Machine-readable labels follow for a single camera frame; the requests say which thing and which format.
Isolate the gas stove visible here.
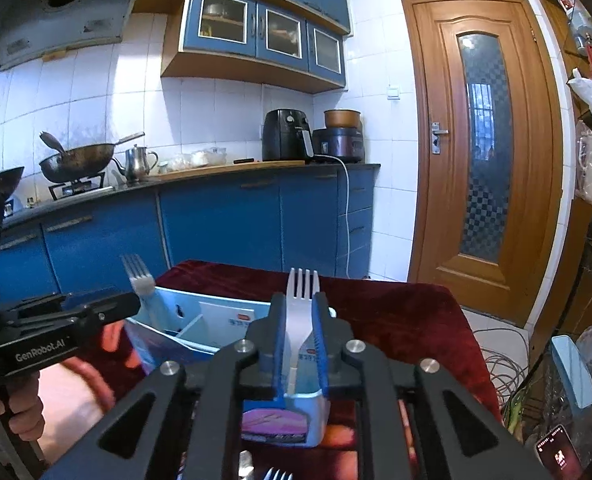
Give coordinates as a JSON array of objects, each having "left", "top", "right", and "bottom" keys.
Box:
[{"left": 48, "top": 172, "right": 117, "bottom": 202}]

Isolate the metal fork with pale handle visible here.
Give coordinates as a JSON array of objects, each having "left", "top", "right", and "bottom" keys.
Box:
[{"left": 121, "top": 253, "right": 177, "bottom": 335}]

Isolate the dark frying pan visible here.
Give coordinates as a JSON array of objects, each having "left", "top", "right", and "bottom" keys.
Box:
[{"left": 0, "top": 166, "right": 25, "bottom": 195}]

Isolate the person's left hand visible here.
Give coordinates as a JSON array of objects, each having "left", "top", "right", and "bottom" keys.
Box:
[{"left": 0, "top": 387, "right": 46, "bottom": 443}]

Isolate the grey range hood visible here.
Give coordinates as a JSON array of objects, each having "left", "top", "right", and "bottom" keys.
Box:
[{"left": 0, "top": 0, "right": 151, "bottom": 72}]

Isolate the light blue framed mirror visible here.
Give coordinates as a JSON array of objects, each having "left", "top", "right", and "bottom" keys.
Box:
[{"left": 550, "top": 335, "right": 592, "bottom": 410}]

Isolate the dark rice cooker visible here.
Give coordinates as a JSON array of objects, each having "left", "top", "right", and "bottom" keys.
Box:
[{"left": 312, "top": 127, "right": 365, "bottom": 164}]

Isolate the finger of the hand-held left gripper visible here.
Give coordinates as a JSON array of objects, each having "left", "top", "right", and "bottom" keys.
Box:
[{"left": 6, "top": 292, "right": 142, "bottom": 335}]

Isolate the wooden shelf unit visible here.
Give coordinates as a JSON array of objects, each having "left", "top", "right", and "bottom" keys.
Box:
[{"left": 536, "top": 0, "right": 592, "bottom": 341}]

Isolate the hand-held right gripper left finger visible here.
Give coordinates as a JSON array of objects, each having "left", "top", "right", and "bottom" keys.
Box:
[{"left": 41, "top": 292, "right": 289, "bottom": 480}]

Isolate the dark steel wok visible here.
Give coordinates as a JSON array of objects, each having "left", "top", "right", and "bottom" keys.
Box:
[{"left": 38, "top": 132, "right": 147, "bottom": 184}]

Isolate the metal kettle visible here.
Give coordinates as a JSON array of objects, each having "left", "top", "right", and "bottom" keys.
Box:
[{"left": 112, "top": 145, "right": 159, "bottom": 184}]

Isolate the wooden door with glass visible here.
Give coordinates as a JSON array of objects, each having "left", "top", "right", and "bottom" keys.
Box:
[{"left": 401, "top": 0, "right": 575, "bottom": 329}]

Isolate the smartphone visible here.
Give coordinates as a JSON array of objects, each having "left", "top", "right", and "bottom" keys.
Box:
[{"left": 534, "top": 424, "right": 584, "bottom": 474}]

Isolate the clear food container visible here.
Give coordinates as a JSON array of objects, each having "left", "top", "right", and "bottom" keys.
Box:
[{"left": 191, "top": 146, "right": 228, "bottom": 167}]

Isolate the metal spatula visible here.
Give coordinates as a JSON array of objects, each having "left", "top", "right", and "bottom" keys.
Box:
[{"left": 39, "top": 131, "right": 68, "bottom": 157}]

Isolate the light blue utensil holder box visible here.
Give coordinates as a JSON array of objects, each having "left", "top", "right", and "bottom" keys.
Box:
[{"left": 123, "top": 285, "right": 337, "bottom": 448}]

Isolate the brown pot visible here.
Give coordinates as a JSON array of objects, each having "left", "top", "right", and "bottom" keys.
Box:
[{"left": 324, "top": 109, "right": 363, "bottom": 130}]

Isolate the bundle of grey cables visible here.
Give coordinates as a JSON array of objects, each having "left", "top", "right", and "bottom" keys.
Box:
[{"left": 473, "top": 327, "right": 532, "bottom": 411}]

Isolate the white power cable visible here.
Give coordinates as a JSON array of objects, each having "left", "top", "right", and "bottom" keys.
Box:
[{"left": 326, "top": 155, "right": 353, "bottom": 279}]

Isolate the blue glass-door wall cabinet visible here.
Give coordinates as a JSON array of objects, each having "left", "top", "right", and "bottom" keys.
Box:
[{"left": 161, "top": 0, "right": 349, "bottom": 95}]

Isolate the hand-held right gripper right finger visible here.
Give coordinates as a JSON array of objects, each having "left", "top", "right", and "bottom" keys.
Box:
[{"left": 312, "top": 292, "right": 551, "bottom": 480}]

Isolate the black air fryer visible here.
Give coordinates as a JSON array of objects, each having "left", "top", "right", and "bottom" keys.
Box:
[{"left": 262, "top": 108, "right": 315, "bottom": 163}]

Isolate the red and pink printed blanket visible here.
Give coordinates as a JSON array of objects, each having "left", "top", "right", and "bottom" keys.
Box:
[{"left": 41, "top": 259, "right": 504, "bottom": 480}]

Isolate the metal door handle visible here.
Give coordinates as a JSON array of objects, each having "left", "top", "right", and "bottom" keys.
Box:
[{"left": 430, "top": 122, "right": 449, "bottom": 155}]

